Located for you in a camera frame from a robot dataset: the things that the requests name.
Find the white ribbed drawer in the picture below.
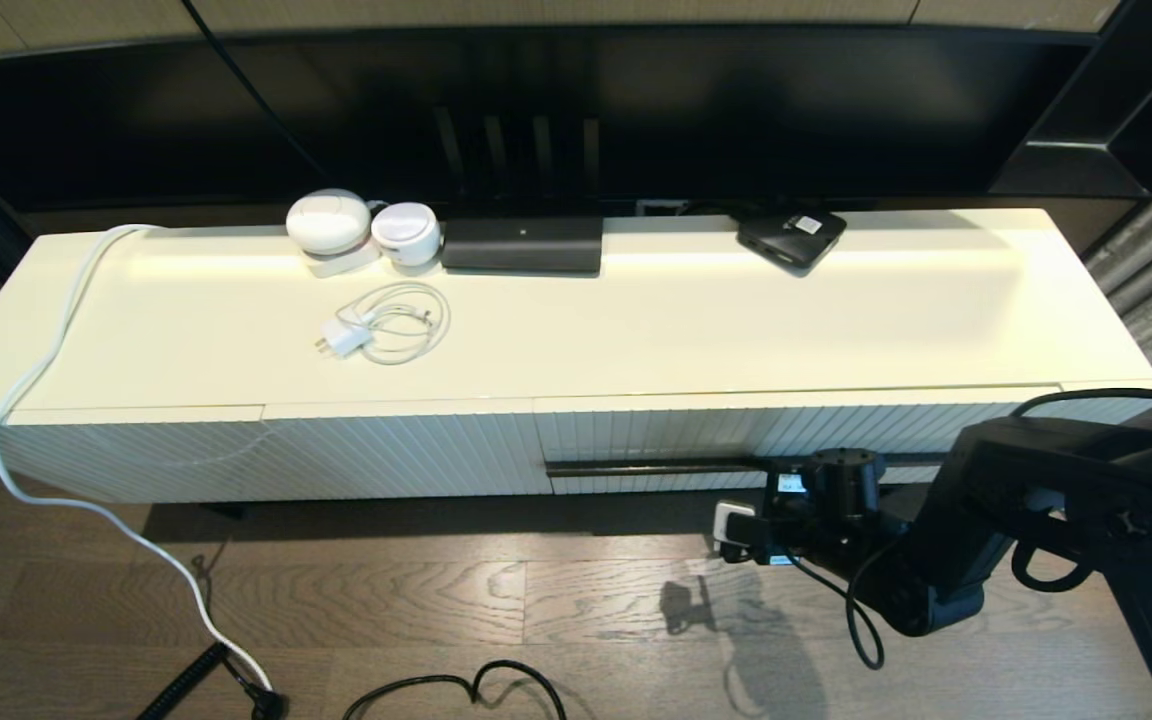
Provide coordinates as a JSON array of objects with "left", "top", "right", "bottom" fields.
[{"left": 534, "top": 385, "right": 1067, "bottom": 496}]

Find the black metal rod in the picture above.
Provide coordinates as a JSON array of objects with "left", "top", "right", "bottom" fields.
[{"left": 544, "top": 452, "right": 947, "bottom": 479}]

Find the cream white TV cabinet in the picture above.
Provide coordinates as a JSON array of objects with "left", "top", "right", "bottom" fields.
[{"left": 0, "top": 207, "right": 1152, "bottom": 504}]

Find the black set-top box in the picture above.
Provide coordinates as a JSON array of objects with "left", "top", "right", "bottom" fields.
[{"left": 736, "top": 208, "right": 849, "bottom": 278}]

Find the black router with antennas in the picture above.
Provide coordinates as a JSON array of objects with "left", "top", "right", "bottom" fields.
[{"left": 433, "top": 105, "right": 605, "bottom": 278}]

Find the white ribbed cabinet door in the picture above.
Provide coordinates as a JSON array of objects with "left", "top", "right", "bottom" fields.
[
  {"left": 0, "top": 405, "right": 272, "bottom": 504},
  {"left": 262, "top": 398, "right": 554, "bottom": 499}
]

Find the black television screen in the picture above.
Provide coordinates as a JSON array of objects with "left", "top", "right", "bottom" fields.
[{"left": 0, "top": 22, "right": 1127, "bottom": 216}]

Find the small white round device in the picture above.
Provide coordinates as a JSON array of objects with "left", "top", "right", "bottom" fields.
[{"left": 371, "top": 202, "right": 442, "bottom": 267}]

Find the white flat device base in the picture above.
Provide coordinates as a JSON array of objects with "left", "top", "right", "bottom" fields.
[{"left": 304, "top": 245, "right": 382, "bottom": 279}]

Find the black shelf unit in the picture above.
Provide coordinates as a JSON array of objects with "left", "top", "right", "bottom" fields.
[{"left": 991, "top": 0, "right": 1152, "bottom": 201}]

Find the large white round device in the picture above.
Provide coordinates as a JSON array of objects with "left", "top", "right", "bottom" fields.
[{"left": 286, "top": 188, "right": 373, "bottom": 256}]

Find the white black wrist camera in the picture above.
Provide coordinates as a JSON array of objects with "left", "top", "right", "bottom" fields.
[{"left": 713, "top": 500, "right": 775, "bottom": 553}]

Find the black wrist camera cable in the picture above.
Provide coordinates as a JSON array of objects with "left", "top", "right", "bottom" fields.
[{"left": 786, "top": 388, "right": 1152, "bottom": 671}]

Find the thin black floor cable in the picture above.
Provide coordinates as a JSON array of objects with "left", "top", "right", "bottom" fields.
[{"left": 341, "top": 658, "right": 569, "bottom": 720}]

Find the white charger with cable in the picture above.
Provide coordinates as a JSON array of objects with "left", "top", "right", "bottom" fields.
[{"left": 313, "top": 280, "right": 451, "bottom": 366}]

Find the black coiled cable with plug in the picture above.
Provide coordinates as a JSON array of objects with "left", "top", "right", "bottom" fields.
[{"left": 136, "top": 640, "right": 292, "bottom": 720}]

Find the black hanging cable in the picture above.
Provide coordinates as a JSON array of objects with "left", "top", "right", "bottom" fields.
[{"left": 179, "top": 0, "right": 332, "bottom": 186}]

